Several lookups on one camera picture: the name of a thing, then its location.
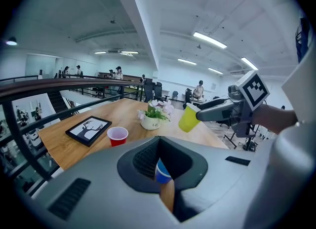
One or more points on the black railing with wooden handrail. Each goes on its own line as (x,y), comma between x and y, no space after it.
(61,85)

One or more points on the black framed deer picture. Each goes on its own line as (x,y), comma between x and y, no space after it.
(87,130)

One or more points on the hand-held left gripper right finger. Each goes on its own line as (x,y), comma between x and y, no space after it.
(222,193)

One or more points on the person's dark top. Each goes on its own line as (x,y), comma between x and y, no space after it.
(302,40)

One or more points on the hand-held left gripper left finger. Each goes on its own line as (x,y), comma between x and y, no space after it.
(103,188)

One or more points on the black pendant lamp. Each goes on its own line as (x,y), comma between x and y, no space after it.
(11,41)

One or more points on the ceiling light strip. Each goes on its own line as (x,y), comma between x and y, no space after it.
(187,61)
(209,39)
(249,63)
(215,70)

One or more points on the yellow plastic cup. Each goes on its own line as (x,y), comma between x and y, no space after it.
(187,120)

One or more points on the person's grey trousers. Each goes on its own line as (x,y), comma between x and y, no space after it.
(288,173)

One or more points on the person's right forearm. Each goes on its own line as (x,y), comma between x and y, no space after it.
(274,118)

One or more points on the blue plastic cup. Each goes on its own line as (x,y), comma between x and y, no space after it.
(163,173)

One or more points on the potted pink flowers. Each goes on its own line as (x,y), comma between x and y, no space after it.
(153,120)

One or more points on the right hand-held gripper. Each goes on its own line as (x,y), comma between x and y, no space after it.
(254,89)

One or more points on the red plastic cup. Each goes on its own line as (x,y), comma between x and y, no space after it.
(118,138)

